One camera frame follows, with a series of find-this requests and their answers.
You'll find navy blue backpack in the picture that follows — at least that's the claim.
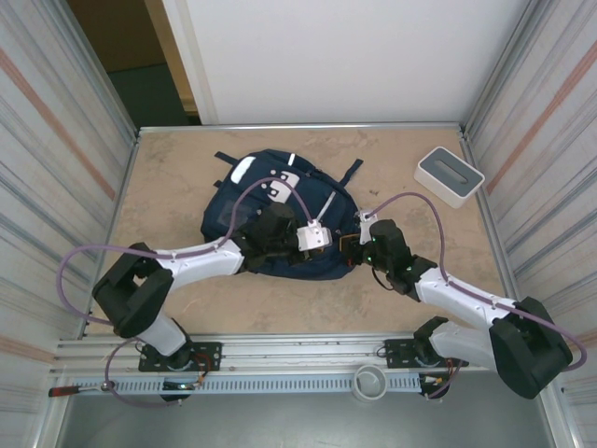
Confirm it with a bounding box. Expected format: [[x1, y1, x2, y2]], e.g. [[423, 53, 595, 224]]
[[200, 148, 365, 281]]

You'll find white and grey tissue box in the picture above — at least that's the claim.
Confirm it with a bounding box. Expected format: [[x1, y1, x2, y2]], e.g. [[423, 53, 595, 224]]
[[415, 146, 485, 210]]

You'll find grey tape roll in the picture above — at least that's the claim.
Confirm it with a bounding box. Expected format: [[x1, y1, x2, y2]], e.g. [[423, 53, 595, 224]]
[[353, 364, 388, 401]]

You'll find small black controller board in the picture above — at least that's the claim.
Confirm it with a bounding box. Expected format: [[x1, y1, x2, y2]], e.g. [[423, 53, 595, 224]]
[[418, 372, 452, 401], [160, 378, 193, 403]]

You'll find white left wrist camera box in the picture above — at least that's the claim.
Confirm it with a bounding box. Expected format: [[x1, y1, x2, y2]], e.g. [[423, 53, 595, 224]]
[[296, 218, 332, 253]]

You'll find aluminium mounting rail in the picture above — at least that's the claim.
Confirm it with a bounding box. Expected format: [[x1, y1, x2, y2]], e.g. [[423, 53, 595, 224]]
[[50, 331, 559, 375]]

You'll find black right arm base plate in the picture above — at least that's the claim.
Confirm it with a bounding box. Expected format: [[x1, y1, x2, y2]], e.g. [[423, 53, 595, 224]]
[[384, 338, 470, 372]]

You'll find slotted grey cable duct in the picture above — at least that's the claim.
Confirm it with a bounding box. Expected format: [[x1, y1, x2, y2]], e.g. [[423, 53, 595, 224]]
[[100, 375, 451, 396]]

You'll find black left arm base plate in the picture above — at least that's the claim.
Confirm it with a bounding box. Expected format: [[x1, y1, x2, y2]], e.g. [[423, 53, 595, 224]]
[[138, 341, 223, 373]]

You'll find white door frame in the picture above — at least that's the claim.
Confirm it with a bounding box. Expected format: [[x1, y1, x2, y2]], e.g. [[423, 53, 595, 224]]
[[160, 0, 220, 126]]

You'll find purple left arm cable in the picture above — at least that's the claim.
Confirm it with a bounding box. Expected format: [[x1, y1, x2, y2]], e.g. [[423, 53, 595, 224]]
[[55, 177, 323, 410]]

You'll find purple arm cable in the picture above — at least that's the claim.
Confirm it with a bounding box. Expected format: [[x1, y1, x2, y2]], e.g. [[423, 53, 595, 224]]
[[368, 190, 589, 401], [55, 177, 323, 410]]

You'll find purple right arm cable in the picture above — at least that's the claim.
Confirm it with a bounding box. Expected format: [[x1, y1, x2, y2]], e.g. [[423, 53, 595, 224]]
[[368, 190, 589, 401]]

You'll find red-handled hand tool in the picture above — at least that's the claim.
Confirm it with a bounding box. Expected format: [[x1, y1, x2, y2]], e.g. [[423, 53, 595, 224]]
[[49, 381, 118, 398]]

